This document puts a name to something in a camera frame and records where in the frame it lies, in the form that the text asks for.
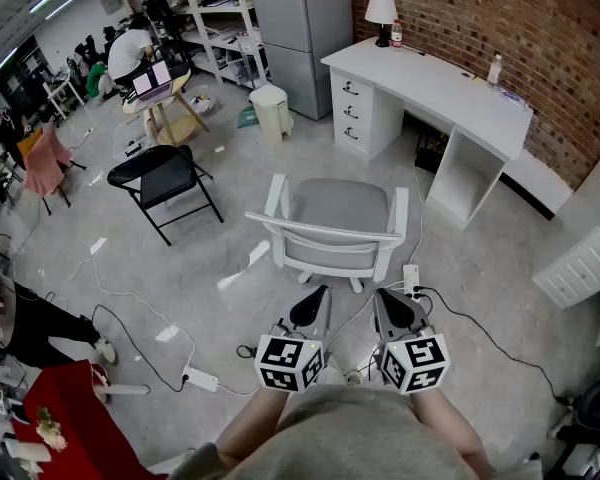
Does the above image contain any white desk with drawers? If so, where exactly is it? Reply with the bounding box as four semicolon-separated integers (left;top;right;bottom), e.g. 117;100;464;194
320;36;534;230

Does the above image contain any white cable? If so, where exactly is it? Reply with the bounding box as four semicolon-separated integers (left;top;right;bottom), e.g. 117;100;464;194
54;257;197;369

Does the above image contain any round wooden table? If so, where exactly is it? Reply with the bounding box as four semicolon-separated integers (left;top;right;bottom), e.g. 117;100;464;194
122;73;211;147

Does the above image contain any cream pedal trash bin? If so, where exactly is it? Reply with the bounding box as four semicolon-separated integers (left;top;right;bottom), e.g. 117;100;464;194
249;84;295;145

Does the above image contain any grey white armchair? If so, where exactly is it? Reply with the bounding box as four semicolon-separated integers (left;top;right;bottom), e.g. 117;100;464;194
244;172;410;294

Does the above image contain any white power strip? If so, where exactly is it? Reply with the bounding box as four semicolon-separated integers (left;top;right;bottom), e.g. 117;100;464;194
402;263;421;302
182;365;221;393

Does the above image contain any white cabinet with cubby shelves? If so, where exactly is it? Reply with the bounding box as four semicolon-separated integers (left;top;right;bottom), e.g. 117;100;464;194
532;157;600;310

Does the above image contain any clear plastic storage box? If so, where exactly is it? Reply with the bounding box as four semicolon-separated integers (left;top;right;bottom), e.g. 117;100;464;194
112;117;149;162

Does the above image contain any blue wet wipes packet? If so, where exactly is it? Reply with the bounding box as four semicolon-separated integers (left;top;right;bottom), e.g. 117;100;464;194
497;85;526;107

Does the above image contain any white shelving rack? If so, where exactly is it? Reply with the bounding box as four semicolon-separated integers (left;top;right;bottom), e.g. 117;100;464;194
129;0;271;89

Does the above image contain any person's grey shirt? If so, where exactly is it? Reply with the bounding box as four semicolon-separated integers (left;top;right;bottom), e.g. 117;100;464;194
169;385;544;480

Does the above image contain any black folding chair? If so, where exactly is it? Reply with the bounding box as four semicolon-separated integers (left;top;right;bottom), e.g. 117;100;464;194
106;144;225;247

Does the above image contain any person's right forearm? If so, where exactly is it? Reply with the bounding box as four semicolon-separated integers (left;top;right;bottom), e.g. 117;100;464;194
408;390;492;477

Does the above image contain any person's left forearm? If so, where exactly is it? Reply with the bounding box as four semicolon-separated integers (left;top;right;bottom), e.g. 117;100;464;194
213;386;294;469

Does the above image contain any long black floor cable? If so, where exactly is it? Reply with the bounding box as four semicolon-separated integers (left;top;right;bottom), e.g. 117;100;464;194
414;285;567;404

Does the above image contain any red tablecloth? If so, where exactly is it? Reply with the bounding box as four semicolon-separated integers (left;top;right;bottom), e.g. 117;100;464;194
10;360;169;480

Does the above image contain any open laptop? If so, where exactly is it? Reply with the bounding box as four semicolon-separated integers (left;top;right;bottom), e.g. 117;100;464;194
131;59;176;103

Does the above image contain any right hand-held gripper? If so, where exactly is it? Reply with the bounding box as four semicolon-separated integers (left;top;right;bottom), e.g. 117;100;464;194
373;288;452;396

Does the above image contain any white flower bouquet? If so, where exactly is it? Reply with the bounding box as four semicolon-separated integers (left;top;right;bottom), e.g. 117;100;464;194
33;406;69;453

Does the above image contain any white plastic bag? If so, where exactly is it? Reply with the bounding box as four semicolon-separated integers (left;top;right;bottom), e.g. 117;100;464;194
187;95;216;117

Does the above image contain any white low bench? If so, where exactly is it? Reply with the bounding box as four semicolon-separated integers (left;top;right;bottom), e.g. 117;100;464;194
499;148;574;219

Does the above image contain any clear plastic water bottle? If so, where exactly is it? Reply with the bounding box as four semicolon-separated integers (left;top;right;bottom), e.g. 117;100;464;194
486;53;504;89

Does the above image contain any white shade table lamp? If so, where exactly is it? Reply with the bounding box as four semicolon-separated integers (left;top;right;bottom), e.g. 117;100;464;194
364;0;399;48

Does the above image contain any grey refrigerator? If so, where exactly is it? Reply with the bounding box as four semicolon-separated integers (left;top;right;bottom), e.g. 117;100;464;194
244;0;355;122

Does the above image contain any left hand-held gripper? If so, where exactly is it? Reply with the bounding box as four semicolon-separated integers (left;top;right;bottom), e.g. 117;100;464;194
253;284;333;395

